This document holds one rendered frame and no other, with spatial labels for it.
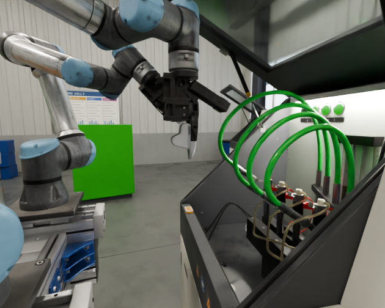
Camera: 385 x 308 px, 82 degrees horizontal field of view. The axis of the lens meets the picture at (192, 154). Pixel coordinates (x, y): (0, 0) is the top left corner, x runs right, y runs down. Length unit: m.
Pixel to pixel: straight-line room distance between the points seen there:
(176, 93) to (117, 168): 3.47
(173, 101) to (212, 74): 7.46
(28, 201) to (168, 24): 0.71
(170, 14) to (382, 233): 0.56
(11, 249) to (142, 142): 6.90
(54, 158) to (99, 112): 6.20
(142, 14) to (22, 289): 0.53
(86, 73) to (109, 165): 3.27
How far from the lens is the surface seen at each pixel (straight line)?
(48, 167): 0.90
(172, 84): 0.55
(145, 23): 0.49
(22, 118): 7.54
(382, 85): 0.84
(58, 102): 1.04
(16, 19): 7.91
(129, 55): 0.80
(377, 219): 0.53
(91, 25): 0.57
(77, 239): 0.95
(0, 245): 0.31
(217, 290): 0.59
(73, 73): 0.72
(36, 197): 0.91
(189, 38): 0.56
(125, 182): 4.04
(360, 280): 0.56
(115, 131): 3.89
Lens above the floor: 1.33
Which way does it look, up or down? 8 degrees down
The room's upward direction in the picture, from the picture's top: straight up
